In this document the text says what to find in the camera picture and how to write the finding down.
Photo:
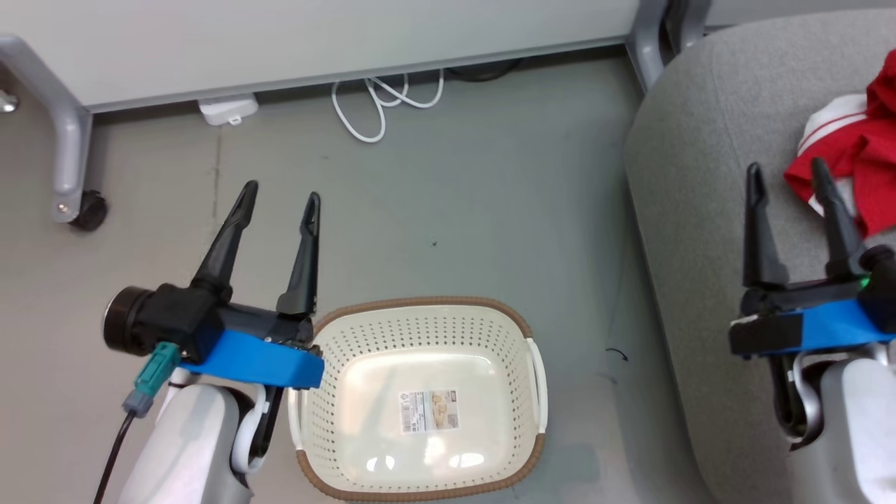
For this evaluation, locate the white power adapter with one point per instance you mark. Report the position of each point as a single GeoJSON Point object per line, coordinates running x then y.
{"type": "Point", "coordinates": [227, 110]}

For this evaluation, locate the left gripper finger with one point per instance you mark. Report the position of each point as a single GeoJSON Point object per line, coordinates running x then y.
{"type": "Point", "coordinates": [304, 266]}
{"type": "Point", "coordinates": [224, 252]}

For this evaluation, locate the grey partition leg with caster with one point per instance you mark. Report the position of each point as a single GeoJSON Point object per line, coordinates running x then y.
{"type": "Point", "coordinates": [66, 140]}

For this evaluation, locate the cream perforated laundry basket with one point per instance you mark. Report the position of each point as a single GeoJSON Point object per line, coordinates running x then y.
{"type": "Point", "coordinates": [420, 336]}

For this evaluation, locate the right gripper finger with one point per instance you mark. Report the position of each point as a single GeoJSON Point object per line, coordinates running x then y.
{"type": "Point", "coordinates": [843, 238]}
{"type": "Point", "coordinates": [759, 245]}

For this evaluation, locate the left gripper body black blue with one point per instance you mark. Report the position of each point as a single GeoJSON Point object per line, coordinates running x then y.
{"type": "Point", "coordinates": [238, 346]}

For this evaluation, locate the red garment with white band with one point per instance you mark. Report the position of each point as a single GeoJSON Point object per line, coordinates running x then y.
{"type": "Point", "coordinates": [875, 175]}

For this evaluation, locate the grey curved partition leg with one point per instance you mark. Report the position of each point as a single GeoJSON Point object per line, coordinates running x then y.
{"type": "Point", "coordinates": [689, 21]}
{"type": "Point", "coordinates": [647, 49]}

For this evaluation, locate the grey fabric sofa seat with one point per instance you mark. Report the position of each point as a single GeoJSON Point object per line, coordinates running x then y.
{"type": "Point", "coordinates": [700, 210]}

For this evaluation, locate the narrow white partition panel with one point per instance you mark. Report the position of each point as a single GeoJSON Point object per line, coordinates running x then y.
{"type": "Point", "coordinates": [798, 8]}

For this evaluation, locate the right gripper body black blue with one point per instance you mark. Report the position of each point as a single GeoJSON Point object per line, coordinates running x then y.
{"type": "Point", "coordinates": [826, 325]}

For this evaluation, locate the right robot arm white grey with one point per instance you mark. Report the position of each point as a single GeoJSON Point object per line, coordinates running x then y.
{"type": "Point", "coordinates": [854, 434]}

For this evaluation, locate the paper label sticker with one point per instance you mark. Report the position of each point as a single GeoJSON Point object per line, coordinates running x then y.
{"type": "Point", "coordinates": [429, 411]}

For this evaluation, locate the black caster wheel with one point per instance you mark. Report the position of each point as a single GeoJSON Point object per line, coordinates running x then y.
{"type": "Point", "coordinates": [89, 211]}

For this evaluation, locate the large white partition panel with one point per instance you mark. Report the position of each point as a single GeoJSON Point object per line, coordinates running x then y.
{"type": "Point", "coordinates": [315, 35]}

